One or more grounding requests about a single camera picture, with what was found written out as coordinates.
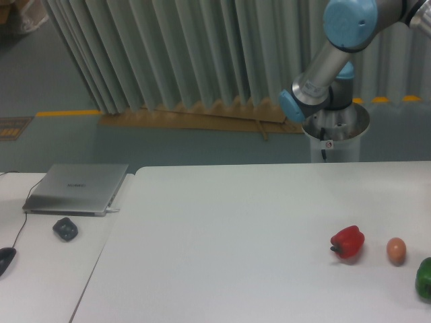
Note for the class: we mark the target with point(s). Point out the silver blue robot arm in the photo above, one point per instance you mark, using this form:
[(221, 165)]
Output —
[(350, 26)]

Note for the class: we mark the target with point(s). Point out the brown egg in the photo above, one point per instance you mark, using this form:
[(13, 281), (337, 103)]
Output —
[(396, 251)]

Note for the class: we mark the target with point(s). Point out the red bell pepper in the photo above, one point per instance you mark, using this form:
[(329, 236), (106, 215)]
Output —
[(347, 242)]

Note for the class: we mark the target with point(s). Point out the green bell pepper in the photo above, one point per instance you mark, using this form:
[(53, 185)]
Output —
[(423, 277)]

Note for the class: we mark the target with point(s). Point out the silver closed laptop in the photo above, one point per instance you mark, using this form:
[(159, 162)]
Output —
[(76, 189)]

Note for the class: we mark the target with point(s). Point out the black small controller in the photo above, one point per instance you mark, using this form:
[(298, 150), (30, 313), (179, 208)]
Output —
[(66, 229)]

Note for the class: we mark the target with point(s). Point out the black computer mouse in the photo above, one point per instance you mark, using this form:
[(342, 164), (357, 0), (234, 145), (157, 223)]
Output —
[(7, 255)]

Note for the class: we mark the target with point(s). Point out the brown cardboard sheet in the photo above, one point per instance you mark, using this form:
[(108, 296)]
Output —
[(265, 118)]

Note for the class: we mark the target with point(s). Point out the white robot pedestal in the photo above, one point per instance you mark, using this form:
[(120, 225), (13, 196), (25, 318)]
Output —
[(335, 135)]

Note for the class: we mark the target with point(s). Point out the pale green folding curtain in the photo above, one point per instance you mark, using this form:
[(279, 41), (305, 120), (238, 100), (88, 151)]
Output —
[(172, 54)]

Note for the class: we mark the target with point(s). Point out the white usb plug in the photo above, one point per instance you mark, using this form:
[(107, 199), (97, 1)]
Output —
[(112, 210)]

